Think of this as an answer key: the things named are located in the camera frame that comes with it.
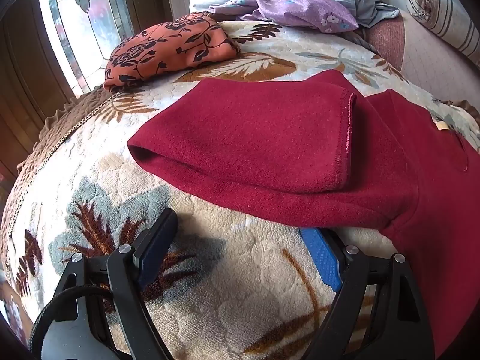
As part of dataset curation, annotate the orange floral pillow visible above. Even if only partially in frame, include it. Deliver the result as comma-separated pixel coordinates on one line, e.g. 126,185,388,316
104,12,241,94

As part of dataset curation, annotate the pink quilted sheet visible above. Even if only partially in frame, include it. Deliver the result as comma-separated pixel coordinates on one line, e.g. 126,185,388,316
362,7,480,121

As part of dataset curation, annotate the brown ruffled bedspread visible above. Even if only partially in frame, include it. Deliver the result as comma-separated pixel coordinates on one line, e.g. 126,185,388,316
0,84,113,271

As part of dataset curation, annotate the dark red sweater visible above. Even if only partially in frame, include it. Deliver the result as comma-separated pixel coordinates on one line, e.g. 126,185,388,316
127,69,480,360

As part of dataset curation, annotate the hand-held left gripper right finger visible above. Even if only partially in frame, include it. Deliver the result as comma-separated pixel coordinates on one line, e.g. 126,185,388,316
299,227,436,360

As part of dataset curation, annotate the stained glass window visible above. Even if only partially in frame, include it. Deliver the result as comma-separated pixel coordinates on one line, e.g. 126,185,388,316
37,0,136,98

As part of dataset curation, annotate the striped floral bolster pillow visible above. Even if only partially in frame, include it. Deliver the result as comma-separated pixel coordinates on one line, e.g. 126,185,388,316
405,0,480,69

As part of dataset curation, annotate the dark wooden window frame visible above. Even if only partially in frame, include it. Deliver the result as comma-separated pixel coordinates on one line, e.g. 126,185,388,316
0,0,76,181

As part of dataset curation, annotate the purple floral cloth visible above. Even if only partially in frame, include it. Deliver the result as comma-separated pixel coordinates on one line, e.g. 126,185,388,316
205,0,360,33

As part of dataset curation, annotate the cream leaf print blanket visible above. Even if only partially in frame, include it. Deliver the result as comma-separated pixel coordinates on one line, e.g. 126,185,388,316
0,19,480,360

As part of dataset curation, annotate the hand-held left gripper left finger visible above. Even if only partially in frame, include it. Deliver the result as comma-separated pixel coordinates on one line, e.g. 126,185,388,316
50,208,179,360

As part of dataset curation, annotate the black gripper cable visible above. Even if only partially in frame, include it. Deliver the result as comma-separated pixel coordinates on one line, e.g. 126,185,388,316
30,285,113,360

